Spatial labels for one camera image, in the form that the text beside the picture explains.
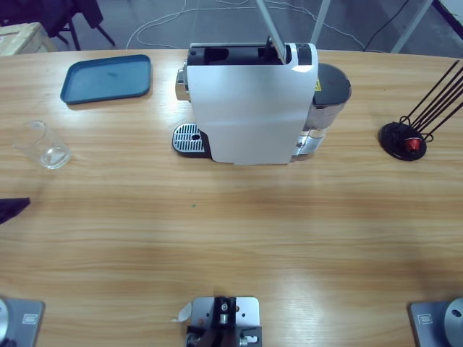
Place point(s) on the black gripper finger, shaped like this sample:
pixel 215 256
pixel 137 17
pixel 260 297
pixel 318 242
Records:
pixel 9 209

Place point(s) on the clear drinking glass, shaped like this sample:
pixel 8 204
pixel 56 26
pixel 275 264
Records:
pixel 52 157

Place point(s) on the grey coffee machine lever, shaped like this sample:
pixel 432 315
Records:
pixel 271 25

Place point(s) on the white capsule coffee machine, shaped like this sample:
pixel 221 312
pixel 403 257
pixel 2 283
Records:
pixel 249 108

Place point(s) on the red coffee capsule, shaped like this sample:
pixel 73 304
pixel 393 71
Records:
pixel 411 145

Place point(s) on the blue plastic tray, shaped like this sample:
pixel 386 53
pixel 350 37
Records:
pixel 108 79

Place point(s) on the wooden crate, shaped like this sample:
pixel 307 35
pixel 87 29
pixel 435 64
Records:
pixel 21 39

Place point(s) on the black drip tray metal grille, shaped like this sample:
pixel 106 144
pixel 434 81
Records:
pixel 186 139

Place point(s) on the white paper tag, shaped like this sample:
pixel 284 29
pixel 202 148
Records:
pixel 184 312

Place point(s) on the clear water tank black lid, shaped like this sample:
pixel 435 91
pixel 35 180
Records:
pixel 331 86

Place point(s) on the black capsule holder with rods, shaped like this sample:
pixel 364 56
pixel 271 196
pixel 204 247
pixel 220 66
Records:
pixel 392 139

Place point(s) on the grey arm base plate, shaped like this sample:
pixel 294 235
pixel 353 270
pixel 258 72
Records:
pixel 21 321
pixel 434 325

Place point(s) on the grey camera mount black post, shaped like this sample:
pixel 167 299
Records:
pixel 246 311

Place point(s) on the white metal frame leg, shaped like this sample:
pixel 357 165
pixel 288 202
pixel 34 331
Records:
pixel 320 21
pixel 412 25

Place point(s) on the dark frame bar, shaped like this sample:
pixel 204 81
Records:
pixel 450 16

